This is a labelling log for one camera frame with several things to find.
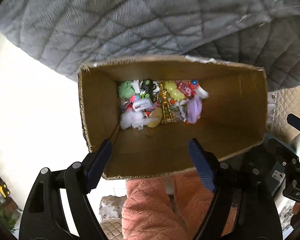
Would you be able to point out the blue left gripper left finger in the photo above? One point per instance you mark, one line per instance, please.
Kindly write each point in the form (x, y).
(96, 163)

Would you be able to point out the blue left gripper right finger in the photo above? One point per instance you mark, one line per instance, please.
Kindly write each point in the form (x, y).
(204, 164)

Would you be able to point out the brown cardboard trash box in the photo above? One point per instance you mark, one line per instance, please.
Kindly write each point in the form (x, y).
(150, 107)

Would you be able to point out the purple plastic toy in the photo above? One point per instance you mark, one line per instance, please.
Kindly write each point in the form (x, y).
(194, 109)

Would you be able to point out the gold giraffe toy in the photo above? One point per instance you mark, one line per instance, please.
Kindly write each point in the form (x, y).
(164, 104)

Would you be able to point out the grey quilted table cover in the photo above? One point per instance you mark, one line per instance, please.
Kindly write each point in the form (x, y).
(63, 34)

